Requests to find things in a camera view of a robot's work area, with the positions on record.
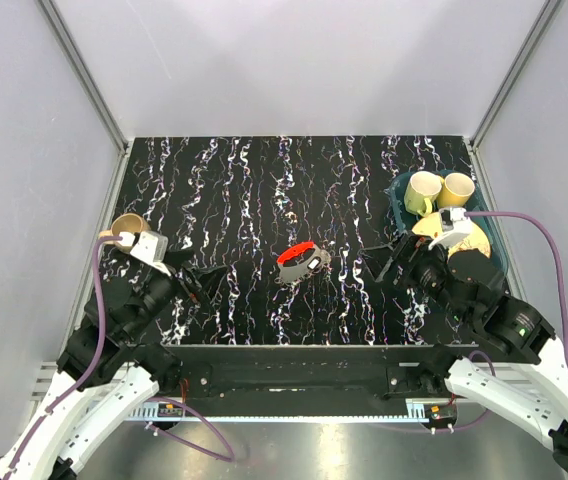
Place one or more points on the teal plastic bin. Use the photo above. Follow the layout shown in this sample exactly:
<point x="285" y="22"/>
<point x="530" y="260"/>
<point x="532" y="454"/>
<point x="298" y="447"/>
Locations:
<point x="404" y="221"/>

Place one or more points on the aluminium frame post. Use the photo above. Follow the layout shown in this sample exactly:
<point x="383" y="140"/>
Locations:
<point x="68" y="45"/>
<point x="542" y="22"/>

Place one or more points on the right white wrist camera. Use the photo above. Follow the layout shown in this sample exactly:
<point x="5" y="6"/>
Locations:
<point x="456" y="227"/>

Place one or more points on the light green mug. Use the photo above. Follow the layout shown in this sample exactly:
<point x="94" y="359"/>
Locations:
<point x="422" y="192"/>

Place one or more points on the tan ceramic mug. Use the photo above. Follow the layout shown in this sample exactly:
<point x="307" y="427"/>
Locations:
<point x="128" y="222"/>

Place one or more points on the cream patterned plate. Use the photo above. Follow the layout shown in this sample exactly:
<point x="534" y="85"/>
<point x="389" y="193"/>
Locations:
<point x="431" y="226"/>

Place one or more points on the right aluminium frame post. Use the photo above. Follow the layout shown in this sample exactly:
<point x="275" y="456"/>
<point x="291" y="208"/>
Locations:
<point x="542" y="22"/>

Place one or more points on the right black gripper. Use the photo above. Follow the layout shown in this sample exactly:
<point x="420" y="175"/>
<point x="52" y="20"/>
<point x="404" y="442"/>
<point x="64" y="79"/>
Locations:
<point x="407" y="250"/>

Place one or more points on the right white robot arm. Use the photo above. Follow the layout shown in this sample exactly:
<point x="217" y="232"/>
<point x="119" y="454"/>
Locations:
<point x="469" y="286"/>

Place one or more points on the left aluminium frame post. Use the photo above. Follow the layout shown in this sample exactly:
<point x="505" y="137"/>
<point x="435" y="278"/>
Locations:
<point x="68" y="45"/>

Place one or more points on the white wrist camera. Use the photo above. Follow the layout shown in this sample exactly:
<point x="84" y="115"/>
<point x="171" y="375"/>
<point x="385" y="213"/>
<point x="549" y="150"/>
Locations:
<point x="456" y="227"/>
<point x="150" y="248"/>

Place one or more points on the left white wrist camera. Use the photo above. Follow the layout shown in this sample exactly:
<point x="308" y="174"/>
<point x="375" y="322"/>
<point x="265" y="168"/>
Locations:
<point x="150" y="248"/>

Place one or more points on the black base bar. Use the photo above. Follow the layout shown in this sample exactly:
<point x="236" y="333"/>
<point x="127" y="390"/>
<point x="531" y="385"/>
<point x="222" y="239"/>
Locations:
<point x="309" y="381"/>

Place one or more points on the red grey key holder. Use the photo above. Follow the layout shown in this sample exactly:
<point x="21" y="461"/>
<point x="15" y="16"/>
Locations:
<point x="300" y="261"/>

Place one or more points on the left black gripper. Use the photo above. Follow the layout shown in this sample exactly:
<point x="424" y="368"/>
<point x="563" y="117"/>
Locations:
<point x="206" y="280"/>

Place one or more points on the yellow mug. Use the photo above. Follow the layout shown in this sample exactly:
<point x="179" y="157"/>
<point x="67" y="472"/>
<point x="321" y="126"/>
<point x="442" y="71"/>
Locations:
<point x="456" y="190"/>

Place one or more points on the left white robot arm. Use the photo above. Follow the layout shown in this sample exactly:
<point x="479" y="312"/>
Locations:
<point x="105" y="370"/>

